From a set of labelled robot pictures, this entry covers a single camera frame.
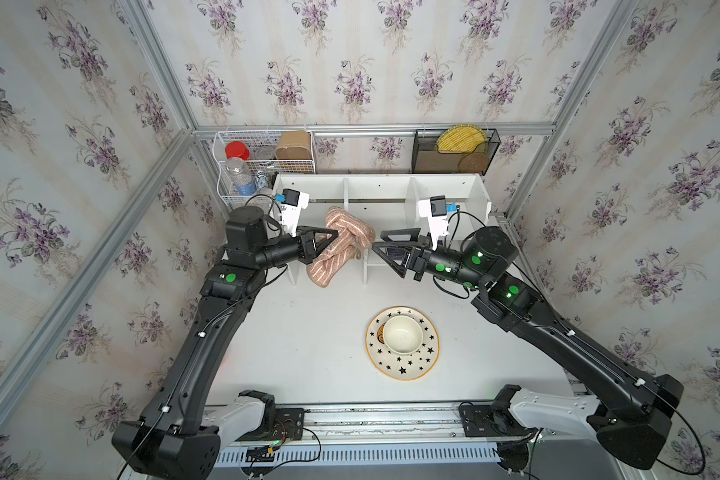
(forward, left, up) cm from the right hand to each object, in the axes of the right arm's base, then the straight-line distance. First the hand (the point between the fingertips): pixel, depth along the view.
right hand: (383, 243), depth 55 cm
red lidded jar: (+45, +44, -9) cm, 63 cm away
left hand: (+5, +8, -5) cm, 11 cm away
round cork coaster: (+47, -31, -15) cm, 59 cm away
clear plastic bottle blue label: (+36, +42, -15) cm, 57 cm away
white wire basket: (+44, +41, -12) cm, 61 cm away
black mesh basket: (+47, -16, -14) cm, 52 cm away
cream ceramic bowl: (-1, -7, -41) cm, 42 cm away
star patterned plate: (-9, -10, -43) cm, 45 cm away
